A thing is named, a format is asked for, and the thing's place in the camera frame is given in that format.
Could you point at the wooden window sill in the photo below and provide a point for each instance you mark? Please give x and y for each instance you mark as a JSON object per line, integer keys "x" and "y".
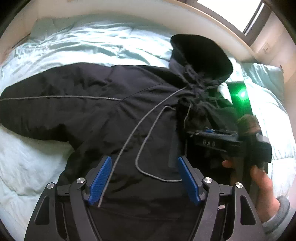
{"x": 186, "y": 19}

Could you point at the dark framed window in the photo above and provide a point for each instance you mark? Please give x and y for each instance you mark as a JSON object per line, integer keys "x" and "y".
{"x": 245, "y": 18}

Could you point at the black hooded jacket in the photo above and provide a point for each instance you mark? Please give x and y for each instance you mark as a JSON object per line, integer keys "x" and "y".
{"x": 137, "y": 115}

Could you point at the person's right hand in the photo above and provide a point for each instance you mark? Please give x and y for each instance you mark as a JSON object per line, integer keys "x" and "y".
{"x": 266, "y": 203}

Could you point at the light teal pillow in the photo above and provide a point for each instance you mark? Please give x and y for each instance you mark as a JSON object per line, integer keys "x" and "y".
{"x": 267, "y": 76}

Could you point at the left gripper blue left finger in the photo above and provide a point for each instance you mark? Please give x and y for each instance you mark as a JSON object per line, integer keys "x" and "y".
{"x": 48, "y": 220}

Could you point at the grey sleeve right forearm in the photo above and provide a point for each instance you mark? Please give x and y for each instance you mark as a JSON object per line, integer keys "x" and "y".
{"x": 274, "y": 222}

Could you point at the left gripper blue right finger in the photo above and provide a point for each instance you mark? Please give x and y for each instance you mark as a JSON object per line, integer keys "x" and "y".
{"x": 226, "y": 212}

